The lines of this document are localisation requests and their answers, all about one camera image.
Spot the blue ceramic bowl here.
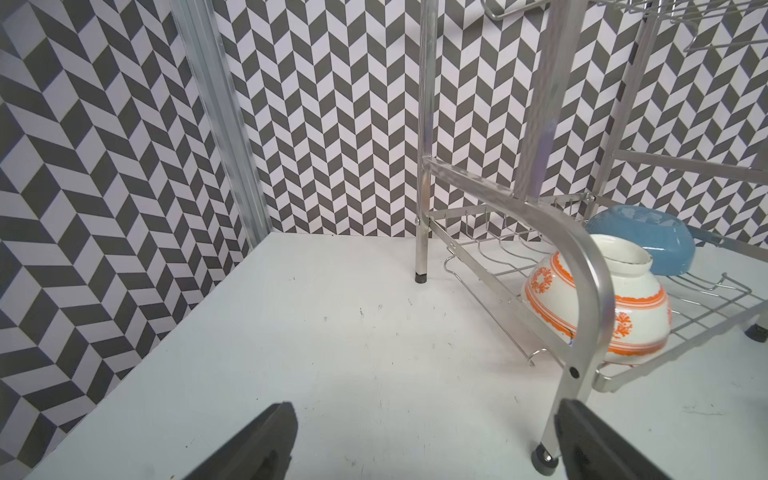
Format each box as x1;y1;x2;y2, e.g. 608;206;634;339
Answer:
586;205;696;276

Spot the silver wire dish rack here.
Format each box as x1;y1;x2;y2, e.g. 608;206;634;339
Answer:
413;0;768;477

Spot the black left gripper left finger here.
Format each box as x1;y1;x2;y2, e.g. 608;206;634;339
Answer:
186;402;299;480

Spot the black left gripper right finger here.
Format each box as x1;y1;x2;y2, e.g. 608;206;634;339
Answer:
554;399;669;479

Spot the left aluminium corner post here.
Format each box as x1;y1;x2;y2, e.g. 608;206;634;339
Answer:
171;0;271;248

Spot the white orange patterned bowl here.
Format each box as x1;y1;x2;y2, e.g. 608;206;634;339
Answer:
521;234;672;365

